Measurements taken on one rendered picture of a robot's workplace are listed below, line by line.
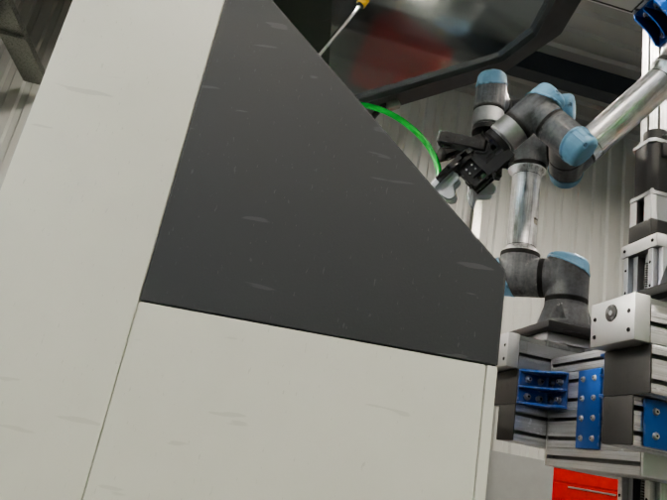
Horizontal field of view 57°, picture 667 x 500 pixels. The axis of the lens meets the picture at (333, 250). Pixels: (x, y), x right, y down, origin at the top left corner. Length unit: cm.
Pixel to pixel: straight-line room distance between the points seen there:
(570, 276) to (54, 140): 133
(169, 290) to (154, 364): 12
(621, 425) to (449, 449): 41
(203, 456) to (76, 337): 27
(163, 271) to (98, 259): 11
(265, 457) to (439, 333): 33
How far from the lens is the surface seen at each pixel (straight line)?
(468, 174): 139
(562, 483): 557
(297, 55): 118
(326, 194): 104
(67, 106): 120
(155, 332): 100
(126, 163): 111
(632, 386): 127
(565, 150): 137
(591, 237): 989
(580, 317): 177
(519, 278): 183
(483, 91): 157
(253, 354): 97
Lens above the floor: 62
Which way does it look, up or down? 18 degrees up
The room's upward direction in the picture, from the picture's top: 11 degrees clockwise
